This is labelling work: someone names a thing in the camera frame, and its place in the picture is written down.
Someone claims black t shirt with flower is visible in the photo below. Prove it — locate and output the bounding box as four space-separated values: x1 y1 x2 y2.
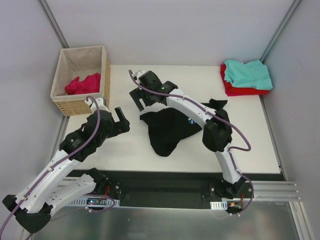
139 98 230 158

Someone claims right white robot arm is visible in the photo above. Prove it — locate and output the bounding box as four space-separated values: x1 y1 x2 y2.
128 70 248 199

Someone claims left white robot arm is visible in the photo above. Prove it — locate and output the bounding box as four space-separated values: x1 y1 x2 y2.
2 96 130 234

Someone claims magenta t shirt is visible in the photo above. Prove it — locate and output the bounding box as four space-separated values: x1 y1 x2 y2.
64 72 101 95

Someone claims wicker basket with liner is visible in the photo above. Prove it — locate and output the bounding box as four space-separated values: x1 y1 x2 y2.
50 45 111 117

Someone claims red folded t shirt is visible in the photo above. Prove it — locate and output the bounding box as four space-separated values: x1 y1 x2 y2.
220 63 269 97

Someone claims teal folded t shirt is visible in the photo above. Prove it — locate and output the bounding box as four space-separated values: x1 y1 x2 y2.
224 60 273 91

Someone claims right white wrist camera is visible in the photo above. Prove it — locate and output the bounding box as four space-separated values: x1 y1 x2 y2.
133 70 146 79

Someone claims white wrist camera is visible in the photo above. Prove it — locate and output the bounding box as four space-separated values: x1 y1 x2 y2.
84 96 109 113
133 70 146 79

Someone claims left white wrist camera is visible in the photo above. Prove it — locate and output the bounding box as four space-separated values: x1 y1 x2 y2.
84 96 109 113

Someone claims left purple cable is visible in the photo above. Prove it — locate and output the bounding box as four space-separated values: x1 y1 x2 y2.
0 96 118 240

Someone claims purple cable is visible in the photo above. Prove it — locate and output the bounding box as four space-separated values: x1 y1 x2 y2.
0 96 118 240
128 69 256 218

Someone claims left grey cable duct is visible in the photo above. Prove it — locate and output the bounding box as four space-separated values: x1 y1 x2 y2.
66 196 120 208

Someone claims grey cable duct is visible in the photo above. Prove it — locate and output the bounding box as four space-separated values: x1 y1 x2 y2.
209 200 244 211
66 196 120 208

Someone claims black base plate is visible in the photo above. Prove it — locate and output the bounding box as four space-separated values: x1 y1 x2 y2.
65 169 260 208

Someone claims left corner aluminium post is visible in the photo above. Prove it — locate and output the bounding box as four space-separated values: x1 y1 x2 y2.
38 0 69 49

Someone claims corner aluminium post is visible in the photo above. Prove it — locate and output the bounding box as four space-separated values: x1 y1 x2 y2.
260 0 303 63
38 0 69 49

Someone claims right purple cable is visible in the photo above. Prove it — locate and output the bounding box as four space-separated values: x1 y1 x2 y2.
128 69 256 218

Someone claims right grey cable duct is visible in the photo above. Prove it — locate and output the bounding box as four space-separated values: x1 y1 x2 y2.
209 200 244 211

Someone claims aluminium rail frame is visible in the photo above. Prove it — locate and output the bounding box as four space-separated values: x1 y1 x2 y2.
253 181 302 202

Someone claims right corner aluminium post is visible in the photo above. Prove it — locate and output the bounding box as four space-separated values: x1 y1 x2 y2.
260 0 303 63

